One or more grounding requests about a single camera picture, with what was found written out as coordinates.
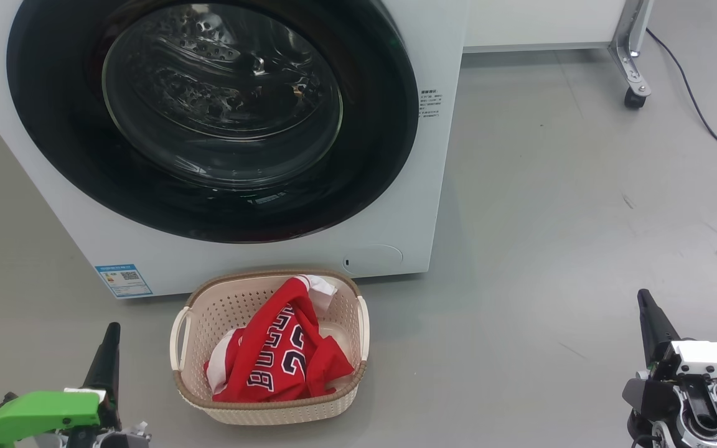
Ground metal leg with caster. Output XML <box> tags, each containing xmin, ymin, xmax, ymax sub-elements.
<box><xmin>607</xmin><ymin>0</ymin><xmax>655</xmax><ymax>110</ymax></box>

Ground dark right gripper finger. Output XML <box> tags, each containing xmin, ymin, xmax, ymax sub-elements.
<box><xmin>637</xmin><ymin>289</ymin><xmax>683</xmax><ymax>368</ymax></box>

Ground black floor power cable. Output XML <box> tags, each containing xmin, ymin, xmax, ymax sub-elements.
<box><xmin>645</xmin><ymin>28</ymin><xmax>717</xmax><ymax>178</ymax></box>

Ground white front-load washing machine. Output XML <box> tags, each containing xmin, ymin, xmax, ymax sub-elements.
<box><xmin>0</xmin><ymin>0</ymin><xmax>468</xmax><ymax>299</ymax></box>

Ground round glass washer door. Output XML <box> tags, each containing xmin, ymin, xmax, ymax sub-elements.
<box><xmin>7</xmin><ymin>0</ymin><xmax>419</xmax><ymax>243</ymax></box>

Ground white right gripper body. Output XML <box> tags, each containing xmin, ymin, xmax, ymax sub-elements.
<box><xmin>656</xmin><ymin>340</ymin><xmax>717</xmax><ymax>394</ymax></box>

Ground white cabinet panel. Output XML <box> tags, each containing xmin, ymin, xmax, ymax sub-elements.
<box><xmin>463</xmin><ymin>0</ymin><xmax>630</xmax><ymax>52</ymax></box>

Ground cream perforated laundry basket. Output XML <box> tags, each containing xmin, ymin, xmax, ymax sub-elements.
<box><xmin>170</xmin><ymin>269</ymin><xmax>370</xmax><ymax>426</ymax></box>

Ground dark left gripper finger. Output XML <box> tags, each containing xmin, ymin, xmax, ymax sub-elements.
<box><xmin>82</xmin><ymin>322</ymin><xmax>121</xmax><ymax>430</ymax></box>

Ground red basketball jersey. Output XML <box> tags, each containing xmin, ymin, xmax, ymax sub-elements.
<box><xmin>209</xmin><ymin>274</ymin><xmax>355</xmax><ymax>402</ymax></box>

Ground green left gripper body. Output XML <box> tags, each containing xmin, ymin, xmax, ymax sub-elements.
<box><xmin>0</xmin><ymin>388</ymin><xmax>107</xmax><ymax>447</ymax></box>

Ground red white-trimmed shorts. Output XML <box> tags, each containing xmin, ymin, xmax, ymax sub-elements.
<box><xmin>204</xmin><ymin>327</ymin><xmax>247</xmax><ymax>399</ymax></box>

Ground blue energy label sticker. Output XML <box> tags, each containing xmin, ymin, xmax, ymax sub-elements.
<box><xmin>95</xmin><ymin>264</ymin><xmax>154</xmax><ymax>299</ymax></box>

